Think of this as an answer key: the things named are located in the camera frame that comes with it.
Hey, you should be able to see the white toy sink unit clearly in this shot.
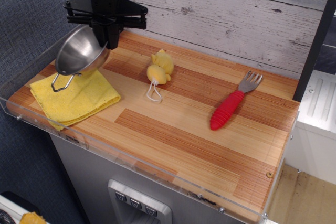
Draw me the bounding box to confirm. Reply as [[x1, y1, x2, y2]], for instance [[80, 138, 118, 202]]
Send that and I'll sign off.
[[285, 70, 335, 184]]

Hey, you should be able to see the yellow folded cloth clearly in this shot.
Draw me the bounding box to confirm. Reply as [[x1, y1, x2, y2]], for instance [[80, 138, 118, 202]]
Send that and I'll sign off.
[[30, 70, 121, 131]]

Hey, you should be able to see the silver dispenser button panel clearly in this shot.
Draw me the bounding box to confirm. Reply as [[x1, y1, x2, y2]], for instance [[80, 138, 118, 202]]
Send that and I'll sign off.
[[108, 179, 173, 224]]

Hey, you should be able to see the clear acrylic guard rail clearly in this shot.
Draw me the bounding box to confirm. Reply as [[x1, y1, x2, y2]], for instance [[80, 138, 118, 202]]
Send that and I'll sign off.
[[0, 8, 300, 224]]

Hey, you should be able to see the black vertical post right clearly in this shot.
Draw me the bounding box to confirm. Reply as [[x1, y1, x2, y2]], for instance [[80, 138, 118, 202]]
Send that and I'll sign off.
[[292, 0, 335, 102]]

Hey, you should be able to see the yellow object bottom left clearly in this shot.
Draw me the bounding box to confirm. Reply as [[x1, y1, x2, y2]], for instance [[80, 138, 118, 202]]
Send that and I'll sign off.
[[19, 212, 47, 224]]

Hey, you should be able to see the black corrugated hose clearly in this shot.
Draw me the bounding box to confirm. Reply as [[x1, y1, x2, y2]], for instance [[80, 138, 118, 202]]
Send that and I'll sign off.
[[0, 207, 20, 224]]

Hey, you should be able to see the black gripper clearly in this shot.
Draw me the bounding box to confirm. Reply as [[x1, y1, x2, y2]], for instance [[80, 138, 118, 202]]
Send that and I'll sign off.
[[64, 0, 148, 49]]

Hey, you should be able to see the yellow plush duck toy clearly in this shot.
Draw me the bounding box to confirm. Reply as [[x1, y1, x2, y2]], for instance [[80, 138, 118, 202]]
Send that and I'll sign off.
[[146, 49, 174, 102]]

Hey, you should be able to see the silver metal bowl with handles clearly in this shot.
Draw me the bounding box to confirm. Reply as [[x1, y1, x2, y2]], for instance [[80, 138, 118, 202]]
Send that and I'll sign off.
[[51, 25, 110, 92]]

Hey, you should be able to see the red handled metal fork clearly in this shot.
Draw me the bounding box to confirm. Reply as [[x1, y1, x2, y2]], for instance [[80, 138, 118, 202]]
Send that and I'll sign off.
[[209, 70, 263, 131]]

